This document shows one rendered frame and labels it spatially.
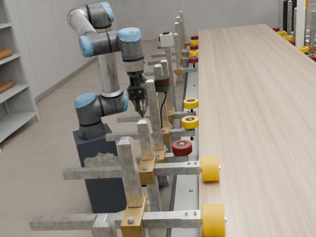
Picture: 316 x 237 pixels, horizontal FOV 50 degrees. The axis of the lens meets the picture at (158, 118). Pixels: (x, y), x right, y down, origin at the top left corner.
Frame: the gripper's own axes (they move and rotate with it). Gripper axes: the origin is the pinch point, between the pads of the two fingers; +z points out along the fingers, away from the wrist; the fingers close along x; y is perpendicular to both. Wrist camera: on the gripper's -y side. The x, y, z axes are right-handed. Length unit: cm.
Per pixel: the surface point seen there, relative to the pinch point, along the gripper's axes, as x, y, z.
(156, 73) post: 7.3, -8.9, -15.2
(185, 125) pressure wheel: 18.2, -3.5, 9.3
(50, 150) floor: -139, -163, 96
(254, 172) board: 43, 40, 9
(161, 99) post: 7.7, -9.1, -2.5
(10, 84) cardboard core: -205, -232, 39
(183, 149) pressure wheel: 18.4, 22.0, 8.3
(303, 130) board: 66, 12, 8
